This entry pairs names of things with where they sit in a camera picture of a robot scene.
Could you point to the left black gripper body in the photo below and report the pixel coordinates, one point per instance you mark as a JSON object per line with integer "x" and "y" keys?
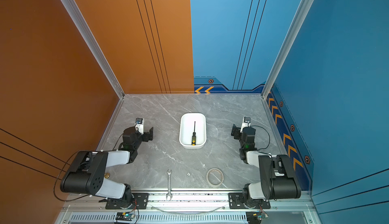
{"x": 139, "y": 139}

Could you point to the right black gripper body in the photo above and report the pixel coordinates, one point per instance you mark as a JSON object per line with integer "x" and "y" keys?
{"x": 242, "y": 143}

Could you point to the black yellow screwdriver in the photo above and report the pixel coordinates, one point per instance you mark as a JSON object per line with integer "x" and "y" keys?
{"x": 194, "y": 138}

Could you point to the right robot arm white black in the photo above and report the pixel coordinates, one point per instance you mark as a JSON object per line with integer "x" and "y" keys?
{"x": 278, "y": 179}

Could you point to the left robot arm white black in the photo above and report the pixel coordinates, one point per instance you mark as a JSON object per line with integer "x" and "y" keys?
{"x": 86, "y": 173}

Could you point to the white plastic bin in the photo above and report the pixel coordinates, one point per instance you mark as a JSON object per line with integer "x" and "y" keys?
{"x": 186, "y": 130}

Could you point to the clear tape roll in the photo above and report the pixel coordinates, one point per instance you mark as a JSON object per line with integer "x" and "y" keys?
{"x": 215, "y": 177}

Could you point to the silver wrench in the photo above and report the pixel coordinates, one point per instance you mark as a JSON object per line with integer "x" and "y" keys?
{"x": 169, "y": 194}

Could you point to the right green circuit board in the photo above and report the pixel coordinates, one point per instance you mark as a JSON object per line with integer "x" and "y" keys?
{"x": 254, "y": 217}

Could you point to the green circuit board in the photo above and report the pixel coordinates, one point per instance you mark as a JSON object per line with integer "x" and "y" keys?
{"x": 254, "y": 217}
{"x": 125, "y": 218}

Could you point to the left green circuit board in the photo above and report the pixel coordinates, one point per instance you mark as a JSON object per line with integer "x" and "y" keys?
{"x": 125, "y": 218}

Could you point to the white vent grille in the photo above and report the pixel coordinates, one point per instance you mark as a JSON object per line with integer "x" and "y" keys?
{"x": 160, "y": 218}

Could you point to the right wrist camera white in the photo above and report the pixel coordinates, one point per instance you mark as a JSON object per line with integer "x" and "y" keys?
{"x": 245, "y": 123}

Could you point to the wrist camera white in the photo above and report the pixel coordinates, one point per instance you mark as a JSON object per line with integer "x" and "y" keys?
{"x": 245, "y": 123}
{"x": 139, "y": 125}

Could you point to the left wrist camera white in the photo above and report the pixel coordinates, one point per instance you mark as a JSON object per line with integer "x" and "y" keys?
{"x": 139, "y": 125}

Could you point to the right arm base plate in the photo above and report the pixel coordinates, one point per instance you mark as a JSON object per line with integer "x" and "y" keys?
{"x": 238, "y": 201}

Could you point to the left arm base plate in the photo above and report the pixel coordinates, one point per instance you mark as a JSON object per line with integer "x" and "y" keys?
{"x": 133, "y": 201}

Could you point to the aluminium front rail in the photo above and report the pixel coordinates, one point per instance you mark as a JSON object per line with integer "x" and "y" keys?
{"x": 193, "y": 200}

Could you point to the left aluminium corner post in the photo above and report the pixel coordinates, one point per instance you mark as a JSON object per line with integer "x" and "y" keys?
{"x": 87, "y": 35}

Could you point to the aluminium corner post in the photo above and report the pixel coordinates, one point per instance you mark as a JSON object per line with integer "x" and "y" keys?
{"x": 87, "y": 35}
{"x": 295, "y": 26}

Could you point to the right aluminium corner post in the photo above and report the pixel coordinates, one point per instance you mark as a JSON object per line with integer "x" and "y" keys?
{"x": 295, "y": 26}

